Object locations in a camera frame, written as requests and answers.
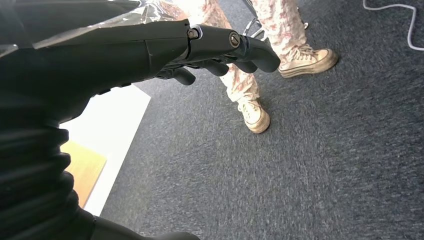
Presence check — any person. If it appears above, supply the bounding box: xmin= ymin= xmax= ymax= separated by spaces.
xmin=172 ymin=0 xmax=339 ymax=135

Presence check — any white desk shelf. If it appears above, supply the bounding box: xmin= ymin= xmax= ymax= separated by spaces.
xmin=59 ymin=84 xmax=152 ymax=217

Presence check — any chrome chair base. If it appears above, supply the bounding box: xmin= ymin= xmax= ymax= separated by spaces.
xmin=241 ymin=0 xmax=310 ymax=41

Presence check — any white cable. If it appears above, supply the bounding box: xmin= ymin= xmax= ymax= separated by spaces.
xmin=362 ymin=0 xmax=424 ymax=52

